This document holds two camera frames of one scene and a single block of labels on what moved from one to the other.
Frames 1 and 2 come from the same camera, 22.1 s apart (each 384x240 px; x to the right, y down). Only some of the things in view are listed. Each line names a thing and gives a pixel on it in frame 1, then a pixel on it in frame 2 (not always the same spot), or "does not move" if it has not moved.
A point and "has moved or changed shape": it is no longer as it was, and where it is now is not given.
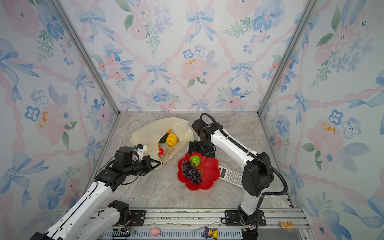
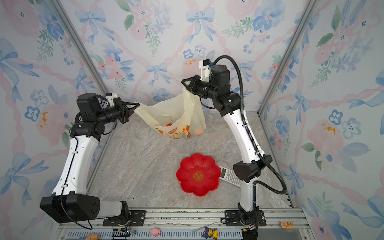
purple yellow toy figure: (209, 232) does not move
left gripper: (147, 161) to (123, 109)
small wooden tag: (287, 225) does not move
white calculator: (230, 176) does not move
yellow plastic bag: (162, 137) to (179, 117)
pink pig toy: (155, 232) does not move
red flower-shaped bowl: (209, 168) has moved or changed shape
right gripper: (209, 154) to (196, 82)
